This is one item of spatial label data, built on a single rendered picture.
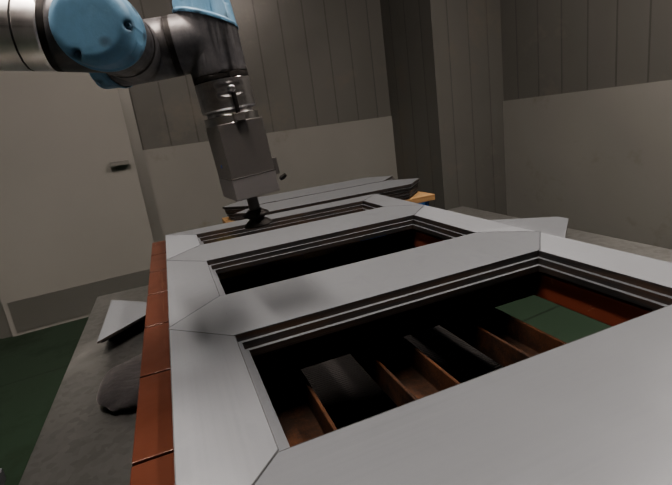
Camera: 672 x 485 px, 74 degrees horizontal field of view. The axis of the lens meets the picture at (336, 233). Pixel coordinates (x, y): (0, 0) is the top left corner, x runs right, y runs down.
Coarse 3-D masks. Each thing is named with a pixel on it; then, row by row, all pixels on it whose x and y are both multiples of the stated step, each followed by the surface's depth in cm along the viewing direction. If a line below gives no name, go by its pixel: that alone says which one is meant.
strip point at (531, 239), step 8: (480, 232) 98; (488, 232) 97; (496, 232) 97; (504, 232) 96; (512, 232) 95; (520, 232) 94; (528, 232) 94; (536, 232) 93; (512, 240) 90; (520, 240) 89; (528, 240) 88; (536, 240) 88; (536, 248) 83
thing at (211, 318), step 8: (208, 304) 77; (216, 304) 77; (200, 312) 74; (208, 312) 74; (216, 312) 73; (224, 312) 73; (192, 320) 72; (200, 320) 71; (208, 320) 71; (216, 320) 70; (224, 320) 70; (192, 328) 68; (200, 328) 68; (208, 328) 68; (216, 328) 67; (224, 328) 67
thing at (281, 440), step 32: (288, 224) 144; (384, 224) 120; (416, 224) 121; (256, 256) 108; (288, 256) 111; (544, 256) 81; (416, 288) 74; (448, 288) 76; (480, 288) 77; (608, 288) 68; (640, 288) 64; (320, 320) 68; (352, 320) 69; (256, 352) 64; (256, 384) 53
